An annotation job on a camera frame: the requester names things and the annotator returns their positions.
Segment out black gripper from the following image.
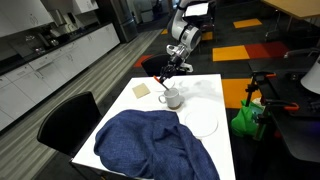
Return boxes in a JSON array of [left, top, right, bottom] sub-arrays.
[[158, 63, 178, 84]]

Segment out grey pen with orange cap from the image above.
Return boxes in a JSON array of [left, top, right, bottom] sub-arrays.
[[153, 75, 170, 92]]

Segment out white mug with brown base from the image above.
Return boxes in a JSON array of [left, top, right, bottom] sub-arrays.
[[157, 87, 182, 110]]

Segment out black chair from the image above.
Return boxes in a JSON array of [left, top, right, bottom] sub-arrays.
[[36, 91, 103, 158], [141, 53, 186, 78]]

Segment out white round plate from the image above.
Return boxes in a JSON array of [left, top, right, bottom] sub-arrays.
[[183, 109, 220, 139]]

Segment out blue woven cloth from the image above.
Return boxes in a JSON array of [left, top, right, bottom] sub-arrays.
[[93, 109, 221, 180]]

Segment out stainless steel fridge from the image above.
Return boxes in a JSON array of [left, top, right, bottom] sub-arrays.
[[95, 0, 139, 44]]

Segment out small white side table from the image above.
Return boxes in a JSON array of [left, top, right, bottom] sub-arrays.
[[184, 1, 211, 18]]

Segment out green bag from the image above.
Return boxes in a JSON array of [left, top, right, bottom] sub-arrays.
[[230, 99, 268, 139]]

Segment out white kitchen base cabinets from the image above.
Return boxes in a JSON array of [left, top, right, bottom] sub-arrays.
[[0, 22, 121, 132]]

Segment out grey chair armrest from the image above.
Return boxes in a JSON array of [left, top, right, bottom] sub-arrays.
[[283, 46, 320, 61]]

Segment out wooden table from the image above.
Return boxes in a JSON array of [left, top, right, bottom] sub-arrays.
[[260, 0, 320, 20]]

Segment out white rounded device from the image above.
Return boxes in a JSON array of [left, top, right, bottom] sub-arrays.
[[300, 54, 320, 96]]

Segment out black clamp with orange handle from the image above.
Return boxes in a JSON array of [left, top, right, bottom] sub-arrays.
[[245, 71, 277, 108], [252, 98, 300, 141]]

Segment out white kitchen wall cabinets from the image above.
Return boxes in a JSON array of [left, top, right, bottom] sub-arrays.
[[0, 0, 100, 38]]

